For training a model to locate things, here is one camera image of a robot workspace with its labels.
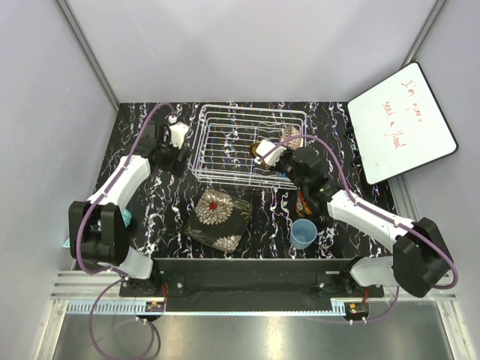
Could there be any black floral square plate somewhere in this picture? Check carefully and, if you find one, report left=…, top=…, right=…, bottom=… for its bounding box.
left=183, top=189, right=253, bottom=253

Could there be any yellow patterned round plate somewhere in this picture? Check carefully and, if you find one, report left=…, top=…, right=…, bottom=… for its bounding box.
left=250, top=139, right=272, bottom=158

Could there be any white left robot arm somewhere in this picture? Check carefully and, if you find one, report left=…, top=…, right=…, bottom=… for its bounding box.
left=68, top=143, right=191, bottom=297

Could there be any blue triangle patterned bowl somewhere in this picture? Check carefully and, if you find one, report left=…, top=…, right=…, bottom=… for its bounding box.
left=274, top=172, right=290, bottom=181

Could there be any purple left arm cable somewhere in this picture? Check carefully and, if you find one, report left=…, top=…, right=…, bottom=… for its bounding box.
left=73, top=103, right=177, bottom=357

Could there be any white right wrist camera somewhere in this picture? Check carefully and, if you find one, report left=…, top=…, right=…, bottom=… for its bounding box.
left=254, top=139, right=287, bottom=167

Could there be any red interior black mug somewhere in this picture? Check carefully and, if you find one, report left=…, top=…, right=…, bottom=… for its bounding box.
left=295, top=190, right=319, bottom=218

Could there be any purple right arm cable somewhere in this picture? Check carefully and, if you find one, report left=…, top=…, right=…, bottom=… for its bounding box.
left=258, top=134, right=459, bottom=324

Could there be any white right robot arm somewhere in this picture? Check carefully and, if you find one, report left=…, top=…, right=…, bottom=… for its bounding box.
left=267, top=147, right=454, bottom=298

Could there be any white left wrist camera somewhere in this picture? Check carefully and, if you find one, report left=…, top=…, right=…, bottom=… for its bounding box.
left=167, top=115, right=191, bottom=149

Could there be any white wire dish rack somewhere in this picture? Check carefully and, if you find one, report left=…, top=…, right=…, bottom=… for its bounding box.
left=189, top=103, right=307, bottom=190

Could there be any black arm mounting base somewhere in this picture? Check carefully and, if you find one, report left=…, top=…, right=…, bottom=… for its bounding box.
left=119, top=259, right=384, bottom=299

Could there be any light blue plastic cup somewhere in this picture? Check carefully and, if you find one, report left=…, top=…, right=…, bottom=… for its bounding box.
left=289, top=219, right=318, bottom=250

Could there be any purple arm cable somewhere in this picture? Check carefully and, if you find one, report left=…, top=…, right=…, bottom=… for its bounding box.
left=258, top=134, right=459, bottom=324
left=73, top=103, right=177, bottom=357

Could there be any white dry-erase board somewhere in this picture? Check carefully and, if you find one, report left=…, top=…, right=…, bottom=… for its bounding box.
left=347, top=62, right=458, bottom=185

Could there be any aluminium frame rail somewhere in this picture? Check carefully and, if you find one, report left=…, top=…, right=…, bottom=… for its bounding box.
left=50, top=269, right=457, bottom=316

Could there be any teal white object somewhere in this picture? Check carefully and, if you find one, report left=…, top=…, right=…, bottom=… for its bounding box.
left=62, top=209, right=133, bottom=248

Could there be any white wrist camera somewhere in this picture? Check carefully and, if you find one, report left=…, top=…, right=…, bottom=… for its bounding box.
left=254, top=139, right=287, bottom=167
left=167, top=115, right=191, bottom=149

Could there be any black marble pattern mat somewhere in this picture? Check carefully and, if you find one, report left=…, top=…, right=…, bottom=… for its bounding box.
left=97, top=102, right=395, bottom=260

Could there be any brown white patterned bowl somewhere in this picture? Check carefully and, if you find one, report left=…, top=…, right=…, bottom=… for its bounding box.
left=280, top=125, right=304, bottom=150

